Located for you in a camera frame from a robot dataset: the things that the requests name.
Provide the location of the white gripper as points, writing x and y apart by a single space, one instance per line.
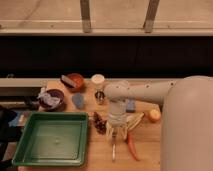
116 123

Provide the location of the silver metal fork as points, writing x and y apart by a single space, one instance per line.
113 148

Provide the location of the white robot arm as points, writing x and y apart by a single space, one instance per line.
187 118

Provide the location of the small metal cup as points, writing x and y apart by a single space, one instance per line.
100 97

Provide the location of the white paper cup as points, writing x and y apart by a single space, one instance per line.
98 81

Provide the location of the bunch of dark grapes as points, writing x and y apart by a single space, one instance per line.
99 123

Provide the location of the blue sponge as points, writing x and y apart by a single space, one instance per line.
130 106

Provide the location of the yellow banana toy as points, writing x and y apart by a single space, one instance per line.
133 120

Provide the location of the orange carrot toy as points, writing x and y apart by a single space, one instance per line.
131 147

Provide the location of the orange apple toy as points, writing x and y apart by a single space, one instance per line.
154 115

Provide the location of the blue grey pebble toy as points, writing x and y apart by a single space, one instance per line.
78 100

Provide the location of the orange bowl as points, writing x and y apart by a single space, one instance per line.
78 79

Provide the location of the grey block in bowl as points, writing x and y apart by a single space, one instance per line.
68 81

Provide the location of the dark purple bowl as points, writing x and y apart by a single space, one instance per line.
55 93

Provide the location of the crumpled white cloth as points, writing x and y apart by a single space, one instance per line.
48 100

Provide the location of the green plastic tray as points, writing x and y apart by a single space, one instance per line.
53 139

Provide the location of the blue item at left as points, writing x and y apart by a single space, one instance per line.
20 119

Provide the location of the black object at left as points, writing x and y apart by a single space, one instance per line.
7 134

